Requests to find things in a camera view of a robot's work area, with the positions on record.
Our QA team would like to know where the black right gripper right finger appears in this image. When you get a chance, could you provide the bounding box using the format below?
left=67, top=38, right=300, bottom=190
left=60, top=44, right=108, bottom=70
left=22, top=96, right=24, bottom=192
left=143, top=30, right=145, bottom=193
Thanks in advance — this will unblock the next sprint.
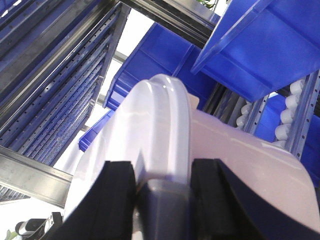
left=191, top=158, right=320, bottom=240

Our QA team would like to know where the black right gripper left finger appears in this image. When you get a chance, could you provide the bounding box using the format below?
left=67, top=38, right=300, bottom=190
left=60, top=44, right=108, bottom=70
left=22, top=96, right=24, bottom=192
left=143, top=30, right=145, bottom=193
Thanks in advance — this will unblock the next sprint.
left=48, top=161, right=136, bottom=240

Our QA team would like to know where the white lidded plastic bin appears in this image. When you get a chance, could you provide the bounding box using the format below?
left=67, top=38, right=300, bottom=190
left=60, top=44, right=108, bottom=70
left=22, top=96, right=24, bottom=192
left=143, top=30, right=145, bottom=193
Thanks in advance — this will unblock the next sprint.
left=63, top=74, right=320, bottom=240

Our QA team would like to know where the blue bin lower left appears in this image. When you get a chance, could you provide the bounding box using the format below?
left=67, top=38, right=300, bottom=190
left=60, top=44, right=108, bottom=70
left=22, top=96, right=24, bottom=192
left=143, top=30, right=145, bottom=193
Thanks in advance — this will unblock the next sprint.
left=78, top=109, right=115, bottom=152

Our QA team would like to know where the blue bin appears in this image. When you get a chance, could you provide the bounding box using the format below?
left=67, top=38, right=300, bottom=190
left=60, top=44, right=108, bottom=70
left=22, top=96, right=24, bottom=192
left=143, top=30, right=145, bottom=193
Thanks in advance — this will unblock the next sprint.
left=78, top=109, right=115, bottom=152
left=192, top=0, right=320, bottom=102
left=103, top=23, right=216, bottom=111

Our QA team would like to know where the blue bin middle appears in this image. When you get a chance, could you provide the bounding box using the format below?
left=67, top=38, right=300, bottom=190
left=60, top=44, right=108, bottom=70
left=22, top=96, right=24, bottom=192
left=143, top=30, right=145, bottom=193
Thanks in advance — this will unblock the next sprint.
left=103, top=23, right=216, bottom=111

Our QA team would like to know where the blue bin upper right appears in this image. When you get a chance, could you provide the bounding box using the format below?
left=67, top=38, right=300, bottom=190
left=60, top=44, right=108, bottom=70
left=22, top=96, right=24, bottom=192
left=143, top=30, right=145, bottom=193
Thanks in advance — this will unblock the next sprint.
left=192, top=0, right=320, bottom=102

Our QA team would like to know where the steel shelving rack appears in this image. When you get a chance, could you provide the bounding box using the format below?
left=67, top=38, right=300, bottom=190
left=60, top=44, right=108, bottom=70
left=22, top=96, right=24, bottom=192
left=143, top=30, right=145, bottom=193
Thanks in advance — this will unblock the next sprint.
left=0, top=0, right=320, bottom=210

